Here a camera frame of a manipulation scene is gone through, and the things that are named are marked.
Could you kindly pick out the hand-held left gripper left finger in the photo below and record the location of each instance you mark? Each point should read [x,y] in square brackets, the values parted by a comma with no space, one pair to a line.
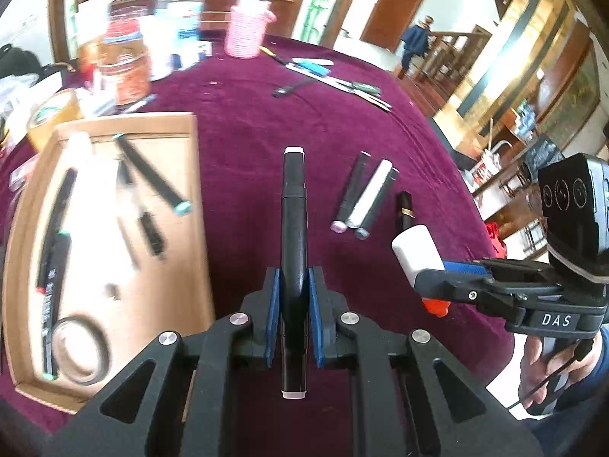
[272,316]

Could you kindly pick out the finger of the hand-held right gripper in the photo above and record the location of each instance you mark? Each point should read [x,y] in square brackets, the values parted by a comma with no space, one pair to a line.
[452,285]
[466,266]

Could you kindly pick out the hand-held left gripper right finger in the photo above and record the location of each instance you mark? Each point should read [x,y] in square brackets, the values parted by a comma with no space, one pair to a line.
[315,316]

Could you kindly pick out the white bottle orange cap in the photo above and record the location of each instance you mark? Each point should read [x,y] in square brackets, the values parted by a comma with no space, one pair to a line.
[418,252]

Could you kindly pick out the black marker white caps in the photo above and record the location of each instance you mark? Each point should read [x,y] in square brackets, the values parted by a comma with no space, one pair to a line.
[294,219]

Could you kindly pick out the thin black pen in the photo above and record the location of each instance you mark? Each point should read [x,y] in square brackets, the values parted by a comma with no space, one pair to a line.
[142,214]

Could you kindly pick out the black marker teal cap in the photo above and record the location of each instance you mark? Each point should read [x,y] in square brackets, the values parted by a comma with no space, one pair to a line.
[152,176]

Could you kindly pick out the cardboard box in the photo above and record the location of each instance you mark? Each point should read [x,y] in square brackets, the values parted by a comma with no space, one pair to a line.
[109,228]

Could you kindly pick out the small black tape roll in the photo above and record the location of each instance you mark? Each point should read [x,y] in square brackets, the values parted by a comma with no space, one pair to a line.
[59,342]

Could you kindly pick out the white dropper bottle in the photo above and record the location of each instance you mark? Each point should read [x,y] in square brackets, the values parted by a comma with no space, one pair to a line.
[83,157]

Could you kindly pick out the person's right hand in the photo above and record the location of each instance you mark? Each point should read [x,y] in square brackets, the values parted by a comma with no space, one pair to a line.
[528,371]

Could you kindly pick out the black marker grey cap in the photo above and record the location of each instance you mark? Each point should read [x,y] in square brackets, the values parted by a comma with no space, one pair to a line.
[383,209]

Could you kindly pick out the black marker pink cap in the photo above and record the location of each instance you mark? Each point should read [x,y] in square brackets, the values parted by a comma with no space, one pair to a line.
[352,190]

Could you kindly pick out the maroon tablecloth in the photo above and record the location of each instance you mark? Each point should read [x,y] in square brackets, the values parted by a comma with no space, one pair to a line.
[238,176]

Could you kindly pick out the wooden stair railing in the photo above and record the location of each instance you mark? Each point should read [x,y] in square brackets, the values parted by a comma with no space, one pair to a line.
[452,52]

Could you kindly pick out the pens and tools cluster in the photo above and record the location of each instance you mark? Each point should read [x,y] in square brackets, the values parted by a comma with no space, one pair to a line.
[342,84]

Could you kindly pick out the small metal tool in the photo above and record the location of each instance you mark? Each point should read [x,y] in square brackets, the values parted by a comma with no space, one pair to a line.
[292,89]

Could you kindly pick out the blue marker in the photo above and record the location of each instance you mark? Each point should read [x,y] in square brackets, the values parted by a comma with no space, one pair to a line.
[139,104]

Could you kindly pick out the black pen yellow tip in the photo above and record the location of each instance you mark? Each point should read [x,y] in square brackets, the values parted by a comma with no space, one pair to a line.
[275,55]

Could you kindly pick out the brown wooden door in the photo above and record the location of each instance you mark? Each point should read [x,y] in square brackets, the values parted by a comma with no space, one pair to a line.
[395,7]

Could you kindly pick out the pink knit covered thermos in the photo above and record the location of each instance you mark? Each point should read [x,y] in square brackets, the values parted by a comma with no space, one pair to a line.
[245,28]

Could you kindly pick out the plastic jar orange label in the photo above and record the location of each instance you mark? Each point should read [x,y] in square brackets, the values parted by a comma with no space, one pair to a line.
[124,64]

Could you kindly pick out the yellow packing tape roll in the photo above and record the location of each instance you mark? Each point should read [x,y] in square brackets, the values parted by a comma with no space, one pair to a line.
[52,119]

